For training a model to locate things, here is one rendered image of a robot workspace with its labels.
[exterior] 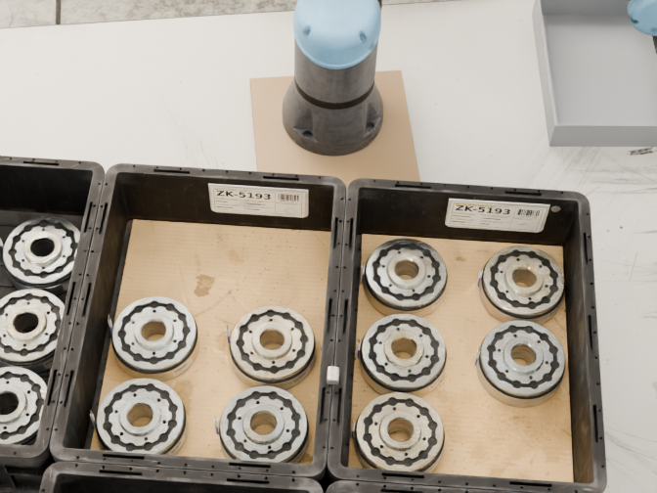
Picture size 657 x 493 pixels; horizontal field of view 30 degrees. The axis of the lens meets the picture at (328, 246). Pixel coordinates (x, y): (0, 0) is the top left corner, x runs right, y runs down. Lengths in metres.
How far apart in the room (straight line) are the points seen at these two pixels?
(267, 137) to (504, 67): 0.41
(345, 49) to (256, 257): 0.31
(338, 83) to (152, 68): 0.37
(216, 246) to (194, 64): 0.45
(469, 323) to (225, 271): 0.32
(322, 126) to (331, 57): 0.14
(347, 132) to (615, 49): 0.49
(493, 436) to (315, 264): 0.32
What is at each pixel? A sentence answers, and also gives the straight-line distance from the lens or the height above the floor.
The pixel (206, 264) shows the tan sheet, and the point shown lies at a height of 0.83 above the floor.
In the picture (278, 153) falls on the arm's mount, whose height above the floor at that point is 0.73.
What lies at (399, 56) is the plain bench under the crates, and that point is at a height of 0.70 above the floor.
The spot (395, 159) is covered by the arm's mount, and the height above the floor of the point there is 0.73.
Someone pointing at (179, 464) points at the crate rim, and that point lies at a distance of 1.34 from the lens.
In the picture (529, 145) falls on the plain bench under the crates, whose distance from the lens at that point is 1.88.
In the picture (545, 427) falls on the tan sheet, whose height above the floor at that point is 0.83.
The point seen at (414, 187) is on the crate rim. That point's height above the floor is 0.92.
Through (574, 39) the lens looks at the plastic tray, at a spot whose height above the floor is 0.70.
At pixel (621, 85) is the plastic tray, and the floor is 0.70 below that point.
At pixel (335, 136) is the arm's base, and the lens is 1.77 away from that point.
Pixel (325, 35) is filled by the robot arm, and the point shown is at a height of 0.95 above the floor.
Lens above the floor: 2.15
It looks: 57 degrees down
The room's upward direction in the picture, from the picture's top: 2 degrees clockwise
